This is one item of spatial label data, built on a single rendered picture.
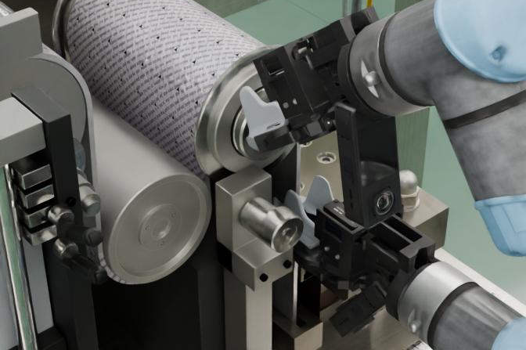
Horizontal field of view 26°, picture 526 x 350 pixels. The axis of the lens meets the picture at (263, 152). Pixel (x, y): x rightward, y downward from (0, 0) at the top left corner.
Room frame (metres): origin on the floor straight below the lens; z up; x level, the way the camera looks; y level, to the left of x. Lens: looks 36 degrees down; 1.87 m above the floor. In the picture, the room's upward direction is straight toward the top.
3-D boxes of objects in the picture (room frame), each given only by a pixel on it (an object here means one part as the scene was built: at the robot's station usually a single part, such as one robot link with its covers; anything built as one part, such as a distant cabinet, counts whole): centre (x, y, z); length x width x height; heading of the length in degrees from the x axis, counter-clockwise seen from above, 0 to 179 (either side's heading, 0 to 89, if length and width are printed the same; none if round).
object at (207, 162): (0.91, 0.01, 1.25); 0.15 x 0.01 x 0.15; 130
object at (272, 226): (0.82, -0.02, 1.18); 0.04 x 0.02 x 0.04; 130
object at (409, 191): (1.05, -0.17, 1.05); 0.04 x 0.04 x 0.04
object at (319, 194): (0.95, -0.06, 1.11); 0.09 x 0.03 x 0.06; 39
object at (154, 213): (0.92, 0.18, 1.17); 0.26 x 0.12 x 0.12; 40
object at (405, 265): (0.86, -0.11, 1.12); 0.12 x 0.08 x 0.09; 40
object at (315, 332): (1.04, 0.04, 0.92); 0.28 x 0.04 x 0.04; 40
